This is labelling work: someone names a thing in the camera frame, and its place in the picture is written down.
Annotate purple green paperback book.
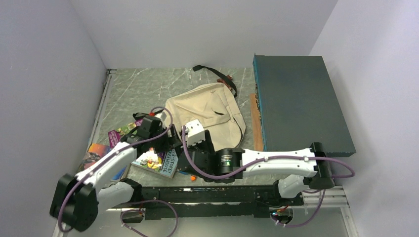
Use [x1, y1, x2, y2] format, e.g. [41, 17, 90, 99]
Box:
[108, 119, 142, 149]

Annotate beige canvas backpack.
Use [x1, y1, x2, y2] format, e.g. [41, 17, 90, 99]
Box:
[165, 65, 246, 151]

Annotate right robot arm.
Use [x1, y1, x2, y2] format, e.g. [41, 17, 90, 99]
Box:
[179, 133, 335, 205]

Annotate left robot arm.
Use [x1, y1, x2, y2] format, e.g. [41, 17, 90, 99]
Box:
[49, 113, 173, 233]

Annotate treehouse paperback book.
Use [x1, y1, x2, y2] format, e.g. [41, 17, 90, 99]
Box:
[131, 148, 178, 178]

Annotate wooden board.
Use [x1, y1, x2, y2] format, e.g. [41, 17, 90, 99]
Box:
[250, 93, 263, 151]

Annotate blue Jane Eyre book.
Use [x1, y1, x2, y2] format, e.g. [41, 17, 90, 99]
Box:
[76, 144, 127, 182]

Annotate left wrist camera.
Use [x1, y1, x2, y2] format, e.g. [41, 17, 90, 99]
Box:
[149, 111, 167, 127]

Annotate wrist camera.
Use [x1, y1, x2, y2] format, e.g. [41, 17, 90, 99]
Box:
[186, 119, 206, 147]
[149, 111, 167, 127]

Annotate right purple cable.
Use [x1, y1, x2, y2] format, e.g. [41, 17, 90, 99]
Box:
[181, 125, 356, 229]

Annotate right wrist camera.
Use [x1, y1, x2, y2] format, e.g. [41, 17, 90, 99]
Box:
[186, 119, 206, 147]

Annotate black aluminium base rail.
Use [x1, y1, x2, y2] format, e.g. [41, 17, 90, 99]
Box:
[108, 185, 349, 220]

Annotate dark network switch box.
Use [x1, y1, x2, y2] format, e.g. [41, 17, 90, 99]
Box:
[253, 55, 356, 158]

